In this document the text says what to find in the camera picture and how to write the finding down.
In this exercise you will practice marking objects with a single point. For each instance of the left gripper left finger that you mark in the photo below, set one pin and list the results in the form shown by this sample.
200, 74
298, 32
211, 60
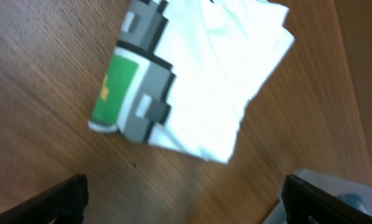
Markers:
63, 203

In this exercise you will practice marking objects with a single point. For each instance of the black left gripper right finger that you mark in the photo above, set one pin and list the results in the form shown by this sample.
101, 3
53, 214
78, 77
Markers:
304, 202

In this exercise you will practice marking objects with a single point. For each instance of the white printed shirt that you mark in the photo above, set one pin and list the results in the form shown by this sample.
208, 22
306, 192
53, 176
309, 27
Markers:
183, 72

